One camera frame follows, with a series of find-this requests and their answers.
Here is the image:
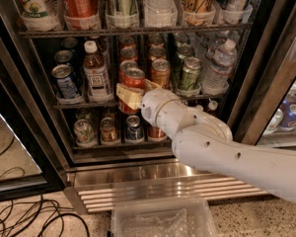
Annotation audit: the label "green can front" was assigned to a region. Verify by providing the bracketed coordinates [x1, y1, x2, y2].
[179, 57, 201, 91]

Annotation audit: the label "steel fridge vent grille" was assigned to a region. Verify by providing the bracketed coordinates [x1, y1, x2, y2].
[64, 160, 265, 214]

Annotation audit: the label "red bottom can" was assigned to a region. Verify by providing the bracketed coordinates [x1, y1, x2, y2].
[148, 125, 166, 140]

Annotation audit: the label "7up bottle top shelf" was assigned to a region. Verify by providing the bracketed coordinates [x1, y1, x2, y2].
[20, 0, 56, 18]

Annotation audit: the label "red coke can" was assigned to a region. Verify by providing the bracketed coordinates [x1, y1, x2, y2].
[118, 68, 145, 115]
[118, 60, 138, 81]

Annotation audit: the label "open fridge glass door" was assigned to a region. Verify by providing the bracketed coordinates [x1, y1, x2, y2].
[0, 20, 70, 204]

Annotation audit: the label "gold can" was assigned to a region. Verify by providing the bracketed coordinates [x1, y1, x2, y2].
[150, 59, 171, 88]
[148, 46, 167, 61]
[100, 117, 119, 143]

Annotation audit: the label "blue can right fridge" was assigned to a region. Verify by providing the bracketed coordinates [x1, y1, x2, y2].
[279, 104, 296, 131]

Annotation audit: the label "iced tea bottle white cap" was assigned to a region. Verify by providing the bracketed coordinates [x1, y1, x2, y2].
[83, 40, 112, 102]

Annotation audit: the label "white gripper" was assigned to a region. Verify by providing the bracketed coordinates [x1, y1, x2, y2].
[116, 79, 195, 137]

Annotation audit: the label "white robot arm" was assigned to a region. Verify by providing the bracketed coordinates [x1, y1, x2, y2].
[116, 82, 296, 203]

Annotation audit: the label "clear water bottle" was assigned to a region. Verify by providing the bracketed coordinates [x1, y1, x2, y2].
[202, 39, 237, 89]

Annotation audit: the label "red coke can front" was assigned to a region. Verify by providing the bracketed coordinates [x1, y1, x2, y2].
[118, 68, 145, 115]

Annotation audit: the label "gold can front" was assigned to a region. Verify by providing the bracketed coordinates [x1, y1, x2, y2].
[150, 59, 171, 88]

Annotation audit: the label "bottom water bottle right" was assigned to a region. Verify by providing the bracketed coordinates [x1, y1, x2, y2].
[205, 101, 218, 117]

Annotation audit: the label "clear plastic bin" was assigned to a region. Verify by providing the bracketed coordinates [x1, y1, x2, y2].
[111, 197, 218, 237]

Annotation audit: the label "orange bottle top shelf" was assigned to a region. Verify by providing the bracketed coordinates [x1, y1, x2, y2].
[59, 0, 101, 20]

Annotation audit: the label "gold bottom can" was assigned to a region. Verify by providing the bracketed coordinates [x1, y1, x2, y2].
[100, 117, 119, 143]

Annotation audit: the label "blue pepsi can front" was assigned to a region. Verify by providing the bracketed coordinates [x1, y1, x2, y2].
[51, 64, 80, 99]

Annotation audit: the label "blue bottom can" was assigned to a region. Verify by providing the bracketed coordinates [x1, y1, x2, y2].
[125, 116, 143, 141]

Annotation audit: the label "green white bottom can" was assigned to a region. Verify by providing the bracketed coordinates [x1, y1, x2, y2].
[74, 119, 95, 143]

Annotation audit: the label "black floor cables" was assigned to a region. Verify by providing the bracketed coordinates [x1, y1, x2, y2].
[0, 195, 91, 237]

